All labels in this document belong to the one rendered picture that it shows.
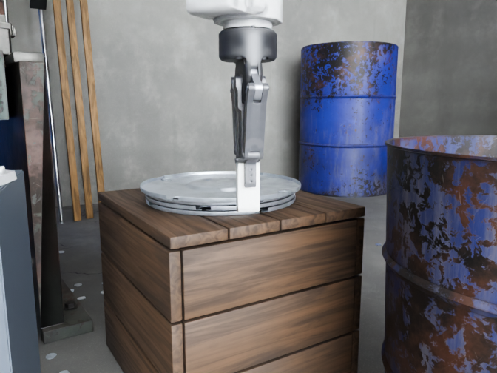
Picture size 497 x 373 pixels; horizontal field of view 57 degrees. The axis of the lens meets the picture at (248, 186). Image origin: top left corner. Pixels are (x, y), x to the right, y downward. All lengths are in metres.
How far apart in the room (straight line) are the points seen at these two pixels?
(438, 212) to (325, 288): 0.34
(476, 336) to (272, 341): 0.35
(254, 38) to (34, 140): 0.63
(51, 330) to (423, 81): 3.39
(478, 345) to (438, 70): 3.43
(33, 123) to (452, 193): 0.84
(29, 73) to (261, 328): 0.70
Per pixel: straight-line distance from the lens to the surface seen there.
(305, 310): 0.82
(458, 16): 3.89
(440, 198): 0.55
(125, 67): 2.68
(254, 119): 0.57
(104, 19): 2.67
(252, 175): 0.60
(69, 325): 1.18
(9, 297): 0.52
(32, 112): 1.08
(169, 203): 0.82
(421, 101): 3.98
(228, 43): 0.59
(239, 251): 0.71
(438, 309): 0.59
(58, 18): 2.36
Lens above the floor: 0.53
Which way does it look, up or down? 10 degrees down
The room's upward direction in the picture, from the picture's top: straight up
